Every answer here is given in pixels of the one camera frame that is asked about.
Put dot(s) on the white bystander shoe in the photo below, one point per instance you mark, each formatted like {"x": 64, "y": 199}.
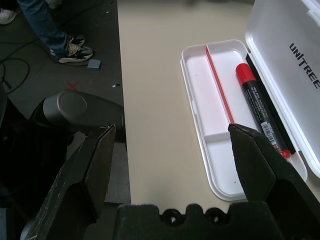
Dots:
{"x": 7, "y": 16}

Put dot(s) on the black marker with red cap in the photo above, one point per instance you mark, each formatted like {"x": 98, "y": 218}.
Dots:
{"x": 255, "y": 100}

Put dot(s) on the bystander leg in blue jeans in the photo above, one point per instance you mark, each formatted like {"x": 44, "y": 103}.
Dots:
{"x": 42, "y": 25}

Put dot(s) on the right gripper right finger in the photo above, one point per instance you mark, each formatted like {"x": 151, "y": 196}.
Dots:
{"x": 257, "y": 170}

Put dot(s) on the blue square pad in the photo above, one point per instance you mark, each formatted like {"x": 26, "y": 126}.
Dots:
{"x": 94, "y": 65}

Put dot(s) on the black and white sneaker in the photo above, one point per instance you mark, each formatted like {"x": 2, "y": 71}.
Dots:
{"x": 77, "y": 56}
{"x": 78, "y": 41}

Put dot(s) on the dark grey left robot leg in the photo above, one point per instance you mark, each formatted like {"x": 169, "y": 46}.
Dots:
{"x": 72, "y": 105}

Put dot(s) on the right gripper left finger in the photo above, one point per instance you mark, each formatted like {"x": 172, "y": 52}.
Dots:
{"x": 75, "y": 187}

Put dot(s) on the white plastic pencil case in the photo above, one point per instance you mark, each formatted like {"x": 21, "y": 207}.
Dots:
{"x": 275, "y": 50}

